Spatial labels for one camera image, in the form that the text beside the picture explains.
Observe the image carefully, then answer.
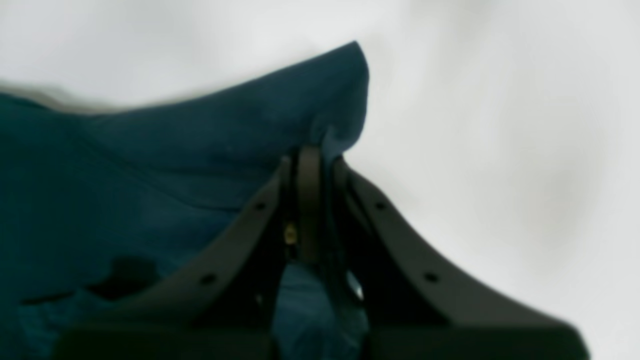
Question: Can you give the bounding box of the dark blue t-shirt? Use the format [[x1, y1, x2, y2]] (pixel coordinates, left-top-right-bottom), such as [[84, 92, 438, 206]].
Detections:
[[1, 42, 370, 360]]

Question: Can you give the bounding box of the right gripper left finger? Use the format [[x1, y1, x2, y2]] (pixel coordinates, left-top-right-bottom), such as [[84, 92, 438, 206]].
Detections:
[[52, 145, 321, 360]]

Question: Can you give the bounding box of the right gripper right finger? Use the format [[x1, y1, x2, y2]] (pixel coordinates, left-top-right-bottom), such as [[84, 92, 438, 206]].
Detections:
[[331, 158, 590, 360]]

